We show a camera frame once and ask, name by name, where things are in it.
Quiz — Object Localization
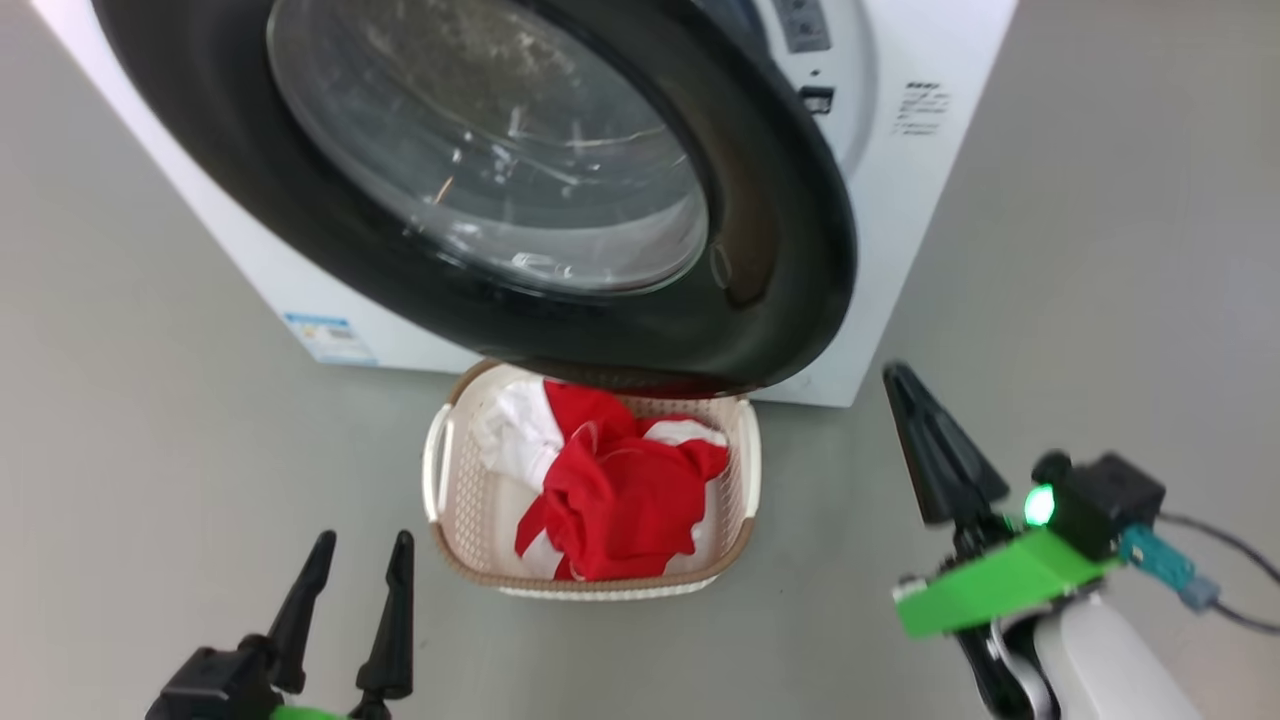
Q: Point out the grey warning sticker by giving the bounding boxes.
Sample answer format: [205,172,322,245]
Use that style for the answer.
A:
[775,0,833,53]

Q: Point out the cream laundry basket brown rim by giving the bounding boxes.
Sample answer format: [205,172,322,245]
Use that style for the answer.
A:
[422,360,763,601]

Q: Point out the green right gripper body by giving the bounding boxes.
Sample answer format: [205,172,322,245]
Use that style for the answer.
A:
[893,508,1118,641]

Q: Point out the white front-load washing machine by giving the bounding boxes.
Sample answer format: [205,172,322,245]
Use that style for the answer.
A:
[30,0,1019,408]

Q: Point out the teal right camera connector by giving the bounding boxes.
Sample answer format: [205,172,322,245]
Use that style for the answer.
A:
[1118,524,1223,613]

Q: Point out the red and white garment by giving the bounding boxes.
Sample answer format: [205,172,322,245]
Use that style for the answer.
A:
[472,378,731,583]

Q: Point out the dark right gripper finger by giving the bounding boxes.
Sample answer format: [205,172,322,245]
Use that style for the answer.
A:
[882,362,1011,527]

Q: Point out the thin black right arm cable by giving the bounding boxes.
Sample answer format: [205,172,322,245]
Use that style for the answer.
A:
[1160,512,1280,636]

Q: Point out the black round washer door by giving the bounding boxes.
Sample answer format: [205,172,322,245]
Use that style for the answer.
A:
[92,0,859,399]

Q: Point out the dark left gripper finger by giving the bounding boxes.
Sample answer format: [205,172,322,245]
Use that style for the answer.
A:
[267,531,337,694]
[356,530,416,702]

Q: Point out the blue energy label sticker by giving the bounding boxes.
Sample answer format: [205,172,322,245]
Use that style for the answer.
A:
[283,313,379,367]

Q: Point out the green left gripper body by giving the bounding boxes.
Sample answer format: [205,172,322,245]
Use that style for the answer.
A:
[262,696,393,720]

